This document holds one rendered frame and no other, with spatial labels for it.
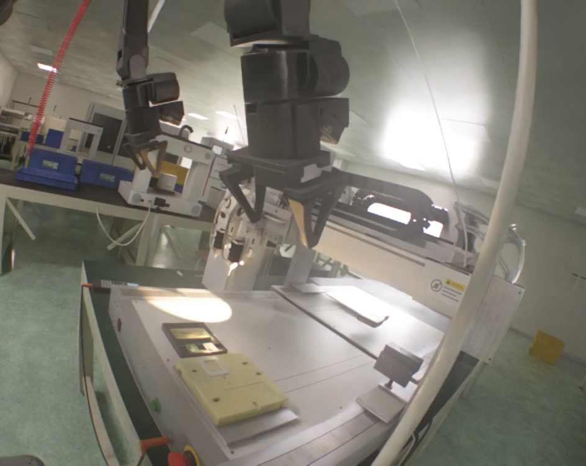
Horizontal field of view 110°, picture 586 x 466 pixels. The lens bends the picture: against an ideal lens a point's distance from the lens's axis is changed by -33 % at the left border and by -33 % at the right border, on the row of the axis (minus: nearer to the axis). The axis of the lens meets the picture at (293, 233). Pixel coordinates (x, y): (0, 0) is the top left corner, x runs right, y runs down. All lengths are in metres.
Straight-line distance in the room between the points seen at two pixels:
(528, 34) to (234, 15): 0.37
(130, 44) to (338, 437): 0.87
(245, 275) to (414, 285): 0.66
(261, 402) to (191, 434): 0.14
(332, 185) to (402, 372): 0.56
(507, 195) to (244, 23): 0.33
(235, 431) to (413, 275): 0.46
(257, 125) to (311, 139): 0.06
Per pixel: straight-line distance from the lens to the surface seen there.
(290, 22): 0.29
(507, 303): 0.93
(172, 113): 0.73
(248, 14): 0.31
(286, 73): 0.29
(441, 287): 0.64
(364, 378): 0.85
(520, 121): 0.41
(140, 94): 0.69
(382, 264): 0.70
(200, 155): 2.86
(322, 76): 0.33
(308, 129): 0.31
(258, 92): 0.29
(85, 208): 2.64
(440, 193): 8.25
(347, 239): 0.76
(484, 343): 0.95
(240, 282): 1.13
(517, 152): 0.39
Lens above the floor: 1.25
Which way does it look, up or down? 7 degrees down
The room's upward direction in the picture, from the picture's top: 18 degrees clockwise
